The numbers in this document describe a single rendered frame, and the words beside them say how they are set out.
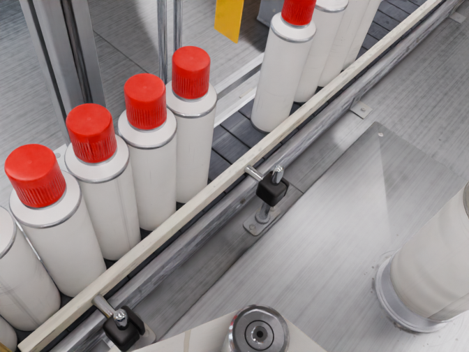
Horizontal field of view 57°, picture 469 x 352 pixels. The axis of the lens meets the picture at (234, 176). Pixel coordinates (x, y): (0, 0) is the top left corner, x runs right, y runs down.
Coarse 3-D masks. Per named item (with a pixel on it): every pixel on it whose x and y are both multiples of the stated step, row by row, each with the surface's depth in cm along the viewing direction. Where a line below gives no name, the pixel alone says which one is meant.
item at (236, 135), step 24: (384, 0) 82; (408, 0) 84; (384, 24) 78; (360, 48) 73; (360, 72) 70; (336, 96) 67; (240, 120) 61; (216, 144) 58; (240, 144) 59; (216, 168) 56; (168, 240) 50; (144, 264) 48; (24, 336) 42
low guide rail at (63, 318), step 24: (432, 0) 78; (408, 24) 73; (384, 48) 70; (288, 120) 57; (264, 144) 55; (240, 168) 52; (216, 192) 51; (192, 216) 49; (144, 240) 45; (120, 264) 44; (96, 288) 42; (72, 312) 40; (48, 336) 39
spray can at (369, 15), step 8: (376, 0) 59; (368, 8) 60; (376, 8) 61; (368, 16) 61; (360, 24) 62; (368, 24) 63; (360, 32) 63; (360, 40) 64; (352, 48) 65; (352, 56) 67; (344, 64) 68
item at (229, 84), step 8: (248, 64) 56; (256, 64) 56; (240, 72) 55; (248, 72) 55; (256, 72) 57; (224, 80) 53; (232, 80) 54; (240, 80) 55; (216, 88) 53; (224, 88) 53; (232, 88) 54
